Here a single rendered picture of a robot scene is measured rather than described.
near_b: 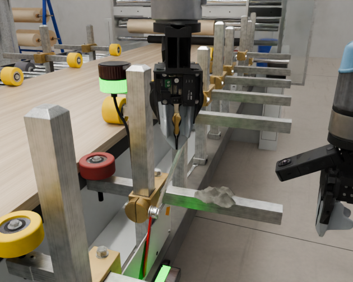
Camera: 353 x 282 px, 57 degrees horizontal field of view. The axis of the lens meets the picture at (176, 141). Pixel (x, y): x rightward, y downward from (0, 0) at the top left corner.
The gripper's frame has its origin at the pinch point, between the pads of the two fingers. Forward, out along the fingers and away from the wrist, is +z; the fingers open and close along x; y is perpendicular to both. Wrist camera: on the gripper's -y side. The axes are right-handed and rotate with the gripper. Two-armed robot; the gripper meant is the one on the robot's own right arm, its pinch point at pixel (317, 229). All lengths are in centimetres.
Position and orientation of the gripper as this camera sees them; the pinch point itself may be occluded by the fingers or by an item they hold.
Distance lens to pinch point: 71.0
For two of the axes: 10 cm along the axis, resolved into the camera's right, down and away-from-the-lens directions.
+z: 0.0, 9.2, 3.9
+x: 3.1, -3.7, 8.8
